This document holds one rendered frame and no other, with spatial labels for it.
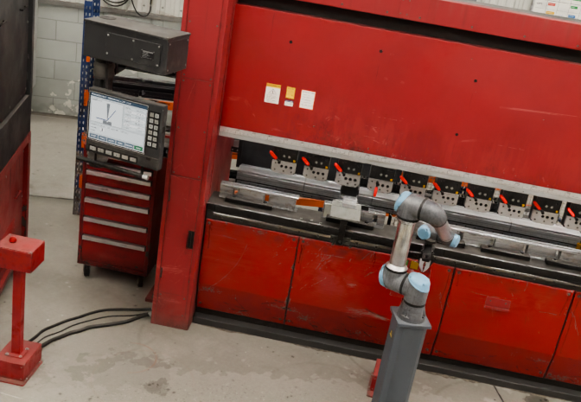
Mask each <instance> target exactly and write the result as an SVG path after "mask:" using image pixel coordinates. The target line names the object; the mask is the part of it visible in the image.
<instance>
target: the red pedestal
mask: <svg viewBox="0 0 581 402"><path fill-rule="evenodd" d="M44 251H45V240H40V239H32V238H28V237H23V236H19V235H14V234H11V233H10V234H8V235H7V236H6V237H5V238H4V239H2V240H1V241H0V267H2V268H5V269H10V270H13V294H12V329H11V340H10V341H9V343H8V344H7V345H6V346H5V347H4V348H3V349H2V351H1V352H0V382H3V383H7V384H11V385H15V386H25V384H26V383H27V382H28V380H29V379H30V378H31V376H32V375H33V374H34V372H35V371H36V370H37V368H38V367H39V366H40V365H41V364H42V363H43V360H42V344H41V343H38V342H33V341H26V340H24V339H23V331H24V304H25V277H26V272H27V273H32V272H33V271H34V270H35V269H36V268H37V267H38V266H39V265H40V264H41V263H42V262H43V261H44Z"/></svg>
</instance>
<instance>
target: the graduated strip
mask: <svg viewBox="0 0 581 402"><path fill-rule="evenodd" d="M220 131H224V132H230V133H234V134H239V135H243V136H248V137H256V138H261V139H266V140H271V141H275V142H280V143H285V144H293V145H297V146H303V147H307V148H311V149H316V150H325V151H329V152H334V153H339V154H343V155H348V156H357V157H361V158H366V159H370V160H375V161H380V162H384V163H393V164H398V165H402V166H406V167H412V168H416V169H424V170H429V171H434V172H438V173H443V174H448V175H456V176H461V177H466V178H470V179H475V180H479V181H485V182H492V183H497V184H502V185H507V186H511V187H516V188H524V189H529V190H534V191H539V192H543V193H548V194H553V195H561V196H565V197H571V198H575V199H579V200H581V195H580V194H575V193H571V192H566V191H561V190H557V189H552V188H543V187H539V186H534V185H530V184H525V183H520V182H512V181H507V180H502V179H498V178H493V177H488V176H484V175H475V174H470V173H466V172H462V171H456V170H452V169H444V168H439V167H434V166H430V165H424V164H420V163H412V162H407V161H402V160H398V159H393V158H388V157H383V156H376V155H370V154H366V153H361V152H356V151H352V150H344V149H338V148H334V147H329V146H325V145H320V144H312V143H307V142H302V141H297V140H293V139H288V138H283V137H275V136H270V135H266V134H261V133H257V132H251V131H243V130H239V129H234V128H229V127H225V126H220Z"/></svg>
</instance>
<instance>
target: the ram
mask: <svg viewBox="0 0 581 402"><path fill-rule="evenodd" d="M267 83H270V84H275V85H280V86H281V88H280V94H279V100H278V104H274V103H269V102H265V91H266V85H267ZM287 86H289V87H294V88H296V90H295V95H294V99H288V98H286V97H285V96H286V91H287ZM302 89H303V90H308V91H312V92H316V96H315V101H314V106H313V111H312V110H308V109H303V108H299V103H300V98H301V92H302ZM285 100H290V101H293V106H287V105H284V102H285ZM220 126H225V127H229V128H234V129H239V130H243V131H251V132H257V133H261V134H266V135H270V136H275V137H283V138H288V139H293V140H297V141H302V142H307V143H312V144H320V145H325V146H329V147H334V148H338V149H344V150H352V151H356V152H361V153H366V154H370V155H376V156H383V157H388V158H393V159H398V160H402V161H407V162H412V163H420V164H424V165H430V166H434V167H439V168H444V169H452V170H456V171H462V172H466V173H470V174H475V175H484V176H488V177H493V178H498V179H502V180H507V181H512V182H520V183H525V184H530V185H534V186H539V187H543V188H552V189H557V190H561V191H566V192H571V193H575V194H580V195H581V63H577V62H572V61H563V60H558V59H553V58H548V57H543V56H538V55H533V54H524V53H519V52H514V51H509V50H505V49H499V48H491V47H485V46H481V45H475V44H470V43H466V42H460V41H452V40H446V39H442V38H437V37H432V36H427V35H418V34H413V33H408V32H403V31H398V30H393V29H384V28H379V27H374V26H369V25H364V24H359V23H354V22H345V21H340V20H336V19H330V18H326V17H320V16H312V15H306V14H302V13H297V12H291V11H287V10H278V9H273V8H267V7H263V6H258V5H253V4H248V3H236V4H235V10H234V17H233V30H232V36H231V43H230V50H229V57H228V64H227V76H226V84H225V91H224V98H223V104H222V111H221V118H220ZM219 136H223V137H232V138H237V139H241V140H246V141H251V142H255V143H260V144H269V145H273V146H277V147H283V148H287V149H292V150H301V151H305V152H309V153H314V154H319V155H324V156H332V157H336V158H341V159H346V160H350V161H355V162H360V163H368V164H372V165H378V166H382V167H387V168H391V169H400V170H404V171H409V172H414V173H419V174H423V175H432V176H436V177H441V178H445V179H451V180H455V181H460V182H468V183H473V184H477V185H482V186H486V187H491V188H499V189H504V190H509V191H514V192H518V193H522V194H528V195H536V196H540V197H546V198H550V199H554V200H559V201H568V202H572V203H577V204H581V200H579V199H575V198H571V197H565V196H561V195H553V194H548V193H543V192H539V191H534V190H529V189H524V188H516V187H511V186H507V185H502V184H497V183H492V182H485V181H479V180H475V179H470V178H466V177H461V176H456V175H448V174H443V173H438V172H434V171H429V170H424V169H416V168H412V167H406V166H402V165H398V164H393V163H384V162H380V161H375V160H370V159H366V158H361V157H357V156H348V155H343V154H339V153H334V152H329V151H325V150H316V149H311V148H307V147H303V146H297V145H293V144H285V143H280V142H275V141H271V140H266V139H261V138H256V137H248V136H243V135H239V134H234V133H230V132H224V131H219Z"/></svg>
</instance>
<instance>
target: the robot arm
mask: <svg viewBox="0 0 581 402"><path fill-rule="evenodd" d="M394 210H395V211H396V212H397V218H398V219H399V223H398V226H397V230H396V234H395V238H394V242H393V249H392V252H391V257H390V260H389V261H387V262H386V263H385V264H384V265H382V267H381V268H380V273H379V282H380V284H381V285H382V286H384V287H386V288H387V289H390V290H393V291H395V292H398V293H399V294H401V295H403V296H404V298H403V301H402V303H401V304H400V306H399V307H398V309H397V316H398V318H399V319H401V320H402V321H404V322H408V323H412V324H420V323H423V322H424V321H425V317H426V314H425V303H426V300H427V297H428V293H429V291H430V285H431V282H430V280H429V278H428V277H426V276H425V275H423V274H421V273H419V272H418V273H416V272H411V273H408V272H407V269H408V268H407V266H406V260H407V256H408V252H409V249H410V245H411V242H412V235H413V231H414V227H415V224H416V223H418V222H419V221H420V220H422V221H423V222H425V223H424V224H423V225H422V226H421V227H420V228H419V229H418V236H419V238H421V239H423V240H424V241H425V243H423V245H422V249H421V253H419V255H418V264H419V268H420V270H421V271H422V272H424V271H426V270H427V269H428V268H429V267H430V266H431V265H432V263H433V261H434V258H435V256H433V254H434V250H435V246H434V247H433V244H436V243H437V242H439V243H442V244H445V245H447V246H450V247H453V248H455V247H457V245H458V243H459V241H460V236H459V235H457V234H456V233H453V232H452V230H451V228H450V225H449V223H448V221H447V214H446V213H445V211H444V210H443V209H442V208H441V207H440V206H439V205H438V204H437V203H436V202H435V201H433V200H431V199H427V198H425V197H423V196H420V195H416V194H414V193H411V192H408V191H405V192H403V193H402V194H401V195H400V196H399V198H398V199H397V200H396V202H395V205H394ZM424 262H425V268H424V269H423V266H424Z"/></svg>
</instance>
